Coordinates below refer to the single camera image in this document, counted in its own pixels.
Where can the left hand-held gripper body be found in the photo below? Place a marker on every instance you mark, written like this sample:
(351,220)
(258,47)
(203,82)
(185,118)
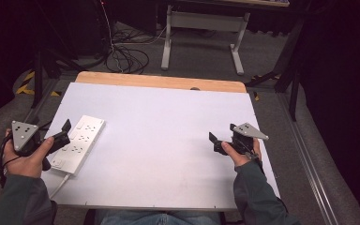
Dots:
(23,135)

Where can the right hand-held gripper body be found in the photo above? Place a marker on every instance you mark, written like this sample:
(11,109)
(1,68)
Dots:
(247,137)

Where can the person's right hand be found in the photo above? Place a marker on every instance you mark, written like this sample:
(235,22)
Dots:
(242,157)

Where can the person's left hand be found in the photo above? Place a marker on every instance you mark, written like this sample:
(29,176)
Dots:
(28,161)

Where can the white power strip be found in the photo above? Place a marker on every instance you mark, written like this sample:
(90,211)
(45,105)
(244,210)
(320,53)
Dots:
(79,143)

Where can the white table board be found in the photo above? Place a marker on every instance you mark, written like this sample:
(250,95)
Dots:
(162,140)

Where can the black metal stand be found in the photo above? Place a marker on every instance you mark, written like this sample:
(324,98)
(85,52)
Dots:
(39,68)
(289,78)

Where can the wooden table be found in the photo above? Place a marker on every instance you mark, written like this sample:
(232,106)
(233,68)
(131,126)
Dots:
(156,80)

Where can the aluminium floor rail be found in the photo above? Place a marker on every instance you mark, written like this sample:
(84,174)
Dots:
(0,168)
(306,156)

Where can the white metal frame desk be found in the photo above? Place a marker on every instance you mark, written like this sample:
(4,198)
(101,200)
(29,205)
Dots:
(200,20)

